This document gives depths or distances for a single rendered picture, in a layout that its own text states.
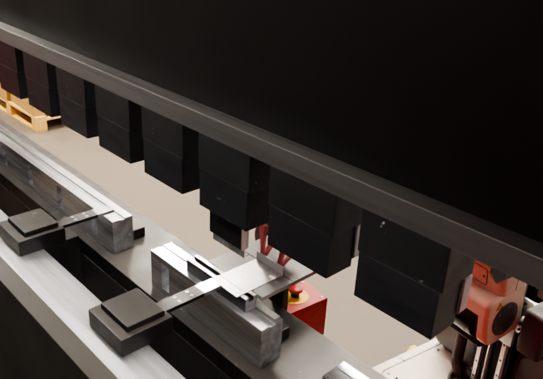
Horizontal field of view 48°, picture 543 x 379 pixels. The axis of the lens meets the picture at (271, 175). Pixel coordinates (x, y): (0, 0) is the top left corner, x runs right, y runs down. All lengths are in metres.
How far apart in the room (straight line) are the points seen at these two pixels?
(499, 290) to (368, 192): 1.16
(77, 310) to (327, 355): 0.52
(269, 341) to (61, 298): 0.43
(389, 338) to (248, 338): 1.62
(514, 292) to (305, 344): 0.68
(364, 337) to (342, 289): 0.37
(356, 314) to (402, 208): 2.36
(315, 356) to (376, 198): 0.75
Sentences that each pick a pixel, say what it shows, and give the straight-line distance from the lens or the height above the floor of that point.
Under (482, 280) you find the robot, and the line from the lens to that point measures 1.78.
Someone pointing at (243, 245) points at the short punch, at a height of 1.11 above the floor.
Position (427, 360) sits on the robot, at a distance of 2.34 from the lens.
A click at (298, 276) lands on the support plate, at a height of 1.00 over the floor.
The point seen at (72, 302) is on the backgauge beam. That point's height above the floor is 0.98.
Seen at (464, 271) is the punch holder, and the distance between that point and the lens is 0.92.
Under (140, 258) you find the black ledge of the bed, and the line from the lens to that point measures 1.64.
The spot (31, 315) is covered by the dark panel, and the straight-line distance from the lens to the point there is 0.68.
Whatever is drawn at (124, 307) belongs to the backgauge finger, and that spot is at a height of 1.03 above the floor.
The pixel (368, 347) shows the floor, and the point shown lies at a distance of 2.78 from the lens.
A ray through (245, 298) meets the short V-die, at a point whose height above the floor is 1.00.
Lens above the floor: 1.73
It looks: 24 degrees down
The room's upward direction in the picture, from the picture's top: 3 degrees clockwise
